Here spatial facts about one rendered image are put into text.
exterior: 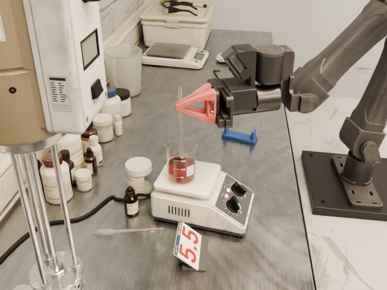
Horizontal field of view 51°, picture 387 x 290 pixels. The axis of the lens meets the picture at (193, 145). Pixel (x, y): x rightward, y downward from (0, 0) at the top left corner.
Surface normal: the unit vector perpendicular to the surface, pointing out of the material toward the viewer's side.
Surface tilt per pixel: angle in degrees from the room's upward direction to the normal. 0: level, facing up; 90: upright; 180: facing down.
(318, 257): 0
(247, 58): 90
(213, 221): 90
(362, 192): 1
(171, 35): 93
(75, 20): 90
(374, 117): 79
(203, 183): 0
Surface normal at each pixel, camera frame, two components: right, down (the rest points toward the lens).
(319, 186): 0.04, -0.86
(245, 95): 0.21, 0.51
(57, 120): -0.11, 0.51
